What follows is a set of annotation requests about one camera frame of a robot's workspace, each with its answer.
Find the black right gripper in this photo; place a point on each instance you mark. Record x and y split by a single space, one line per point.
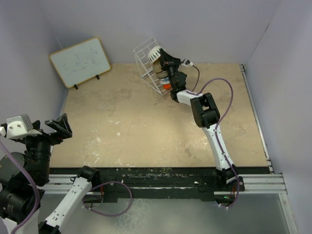
167 61

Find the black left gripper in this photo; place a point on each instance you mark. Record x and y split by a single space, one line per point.
62 128

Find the brown patterned bowl cream inside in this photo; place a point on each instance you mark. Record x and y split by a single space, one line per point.
162 75

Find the black glossy bowl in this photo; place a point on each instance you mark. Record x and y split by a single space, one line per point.
157 67

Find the white bowl with orange rim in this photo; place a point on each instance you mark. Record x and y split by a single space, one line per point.
154 54

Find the blue and white bowl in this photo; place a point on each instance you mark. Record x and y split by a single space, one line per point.
164 81

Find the white wire dish rack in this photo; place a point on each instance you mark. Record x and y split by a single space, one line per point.
145 68

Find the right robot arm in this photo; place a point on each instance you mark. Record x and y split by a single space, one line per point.
206 116

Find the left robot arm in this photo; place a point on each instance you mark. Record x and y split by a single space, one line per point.
23 175

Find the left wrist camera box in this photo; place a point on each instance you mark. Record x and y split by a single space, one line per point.
18 127

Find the whiteboard with wooden frame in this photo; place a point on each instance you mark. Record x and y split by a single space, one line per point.
80 62

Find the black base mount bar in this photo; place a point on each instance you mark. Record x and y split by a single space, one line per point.
201 183

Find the aluminium rail frame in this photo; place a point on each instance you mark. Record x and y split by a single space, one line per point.
135 127

